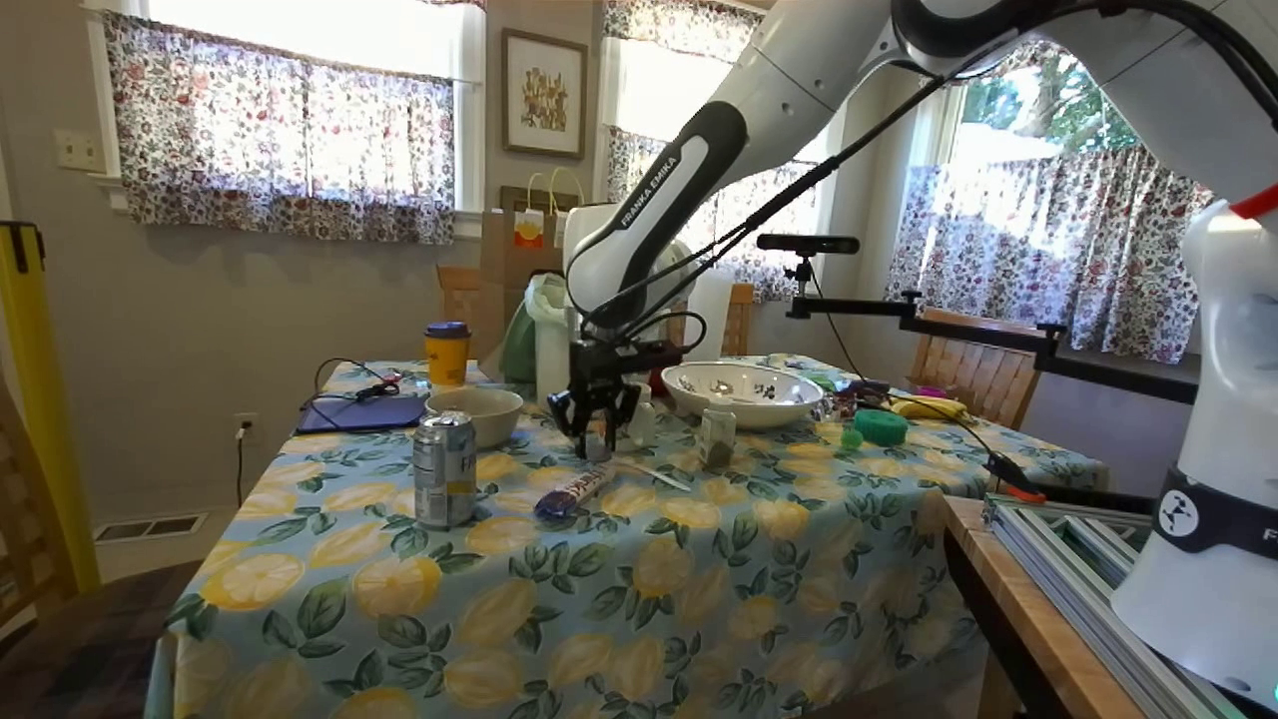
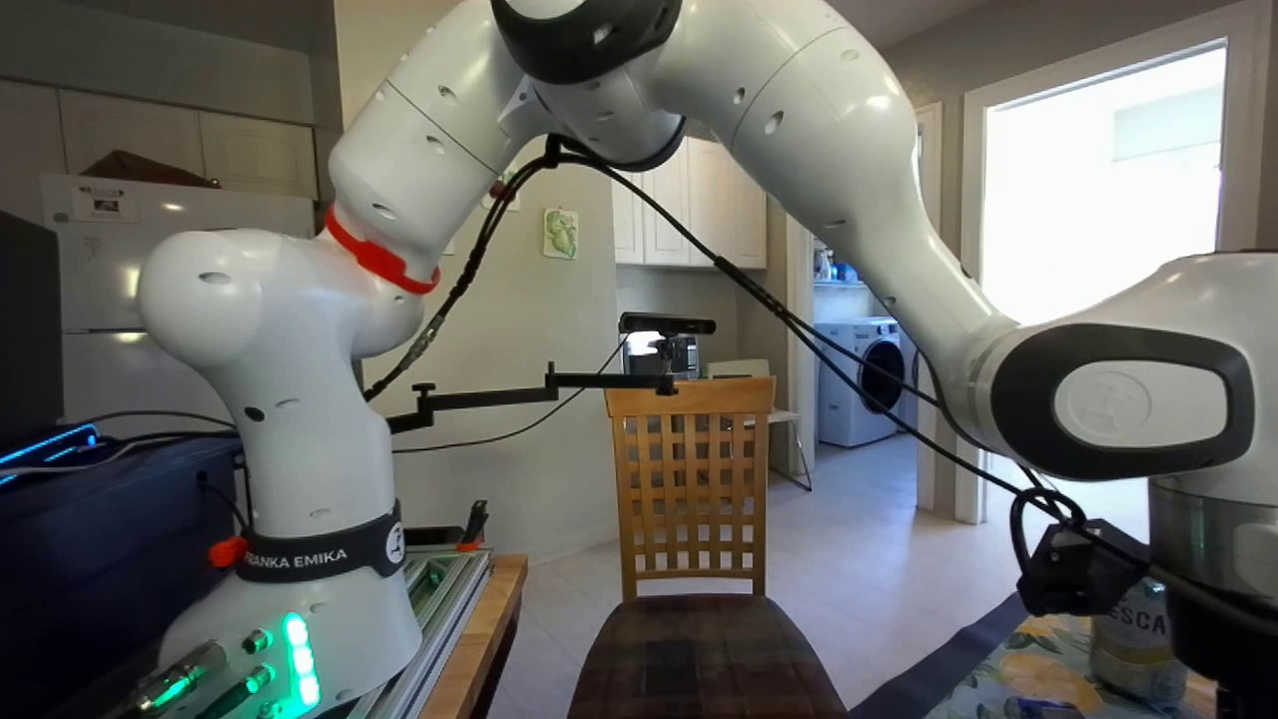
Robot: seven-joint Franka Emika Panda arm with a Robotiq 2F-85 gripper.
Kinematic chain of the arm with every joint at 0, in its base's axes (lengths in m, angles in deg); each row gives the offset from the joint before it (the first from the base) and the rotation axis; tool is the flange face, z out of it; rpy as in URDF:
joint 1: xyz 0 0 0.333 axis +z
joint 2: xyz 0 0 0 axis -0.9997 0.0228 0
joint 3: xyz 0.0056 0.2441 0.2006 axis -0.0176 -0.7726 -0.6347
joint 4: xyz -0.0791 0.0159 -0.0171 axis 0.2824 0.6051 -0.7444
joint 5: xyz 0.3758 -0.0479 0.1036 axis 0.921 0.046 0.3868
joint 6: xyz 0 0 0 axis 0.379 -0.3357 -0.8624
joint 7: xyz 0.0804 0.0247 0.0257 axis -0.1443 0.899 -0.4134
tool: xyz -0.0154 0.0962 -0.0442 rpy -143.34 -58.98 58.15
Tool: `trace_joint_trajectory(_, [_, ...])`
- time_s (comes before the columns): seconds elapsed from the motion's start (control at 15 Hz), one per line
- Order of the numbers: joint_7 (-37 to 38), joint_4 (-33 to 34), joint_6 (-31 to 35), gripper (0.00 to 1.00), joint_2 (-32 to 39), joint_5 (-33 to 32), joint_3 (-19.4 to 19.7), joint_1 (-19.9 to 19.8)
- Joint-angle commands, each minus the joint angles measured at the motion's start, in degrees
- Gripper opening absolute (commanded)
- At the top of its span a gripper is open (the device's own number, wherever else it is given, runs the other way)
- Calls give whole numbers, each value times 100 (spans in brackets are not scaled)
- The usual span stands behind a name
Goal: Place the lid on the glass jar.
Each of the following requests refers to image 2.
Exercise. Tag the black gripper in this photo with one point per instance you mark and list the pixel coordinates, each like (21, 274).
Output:
(1232, 652)

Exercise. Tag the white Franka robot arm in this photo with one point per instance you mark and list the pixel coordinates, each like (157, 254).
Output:
(319, 402)

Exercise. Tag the lemon print tablecloth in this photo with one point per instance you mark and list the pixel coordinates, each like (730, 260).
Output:
(1010, 679)

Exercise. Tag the white washing machine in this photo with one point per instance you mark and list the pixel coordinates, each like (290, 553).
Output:
(845, 394)

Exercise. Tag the laundry room shelf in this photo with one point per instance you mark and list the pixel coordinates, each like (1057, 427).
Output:
(841, 274)

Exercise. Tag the wooden lattice back chair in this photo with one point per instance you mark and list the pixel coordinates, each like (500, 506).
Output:
(692, 534)

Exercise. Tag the wooden mounting board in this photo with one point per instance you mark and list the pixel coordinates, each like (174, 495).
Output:
(485, 639)

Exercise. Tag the black orange clamp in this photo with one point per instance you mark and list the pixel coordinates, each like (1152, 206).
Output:
(464, 523)

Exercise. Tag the white refrigerator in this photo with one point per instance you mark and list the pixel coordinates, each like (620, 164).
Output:
(106, 285)

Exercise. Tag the black monitor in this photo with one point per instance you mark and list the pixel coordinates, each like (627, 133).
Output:
(26, 332)

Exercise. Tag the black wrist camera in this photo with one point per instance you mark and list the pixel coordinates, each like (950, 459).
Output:
(1078, 569)

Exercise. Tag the black stereo camera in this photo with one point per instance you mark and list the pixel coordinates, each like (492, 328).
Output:
(664, 337)

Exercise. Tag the white wall cabinets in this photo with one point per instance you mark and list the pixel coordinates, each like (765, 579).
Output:
(681, 212)

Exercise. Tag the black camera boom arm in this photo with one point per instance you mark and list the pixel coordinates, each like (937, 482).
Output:
(504, 394)

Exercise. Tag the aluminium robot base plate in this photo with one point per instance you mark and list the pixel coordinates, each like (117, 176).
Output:
(443, 602)

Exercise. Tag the green fruit wall picture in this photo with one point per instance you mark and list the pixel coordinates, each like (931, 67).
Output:
(560, 234)

